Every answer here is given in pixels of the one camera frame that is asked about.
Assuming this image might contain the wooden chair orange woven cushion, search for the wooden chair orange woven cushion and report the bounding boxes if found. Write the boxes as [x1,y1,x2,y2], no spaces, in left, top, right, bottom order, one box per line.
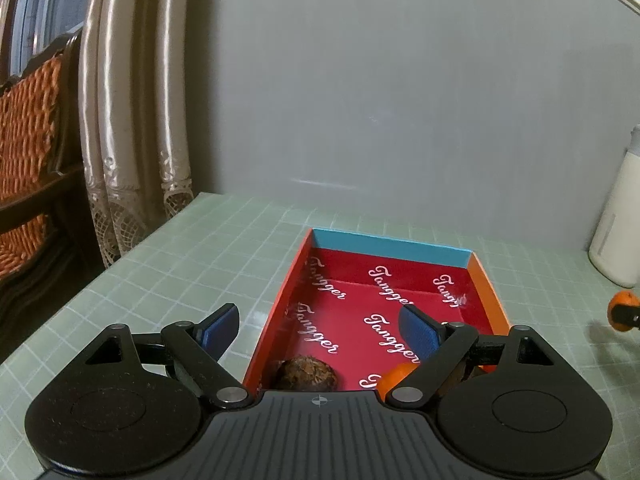
[0,30,96,306]

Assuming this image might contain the dark brown wrinkled fruit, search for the dark brown wrinkled fruit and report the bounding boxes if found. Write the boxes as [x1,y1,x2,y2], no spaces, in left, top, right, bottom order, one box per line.
[274,354,342,392]

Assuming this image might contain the beige satin curtain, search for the beige satin curtain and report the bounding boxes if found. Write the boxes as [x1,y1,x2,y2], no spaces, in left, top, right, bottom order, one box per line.
[77,0,196,268]

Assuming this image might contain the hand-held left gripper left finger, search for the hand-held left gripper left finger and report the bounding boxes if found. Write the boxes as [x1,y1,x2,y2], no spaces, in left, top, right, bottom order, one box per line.
[84,302,252,409]

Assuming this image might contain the window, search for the window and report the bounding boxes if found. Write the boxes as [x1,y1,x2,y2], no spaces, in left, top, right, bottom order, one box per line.
[0,0,96,83]

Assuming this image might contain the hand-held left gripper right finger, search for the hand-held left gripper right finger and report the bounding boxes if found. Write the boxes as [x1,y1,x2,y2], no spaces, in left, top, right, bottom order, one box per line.
[389,304,559,409]

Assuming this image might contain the mandarin orange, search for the mandarin orange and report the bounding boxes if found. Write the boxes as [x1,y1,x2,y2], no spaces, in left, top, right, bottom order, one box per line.
[376,364,421,401]
[607,290,640,333]

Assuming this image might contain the pink and red cardboard box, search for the pink and red cardboard box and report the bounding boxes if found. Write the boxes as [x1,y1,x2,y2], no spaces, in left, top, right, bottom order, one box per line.
[242,227,511,393]

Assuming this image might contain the white thermos jug grey lid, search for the white thermos jug grey lid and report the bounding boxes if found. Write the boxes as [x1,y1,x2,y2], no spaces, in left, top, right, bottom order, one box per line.
[589,125,640,288]

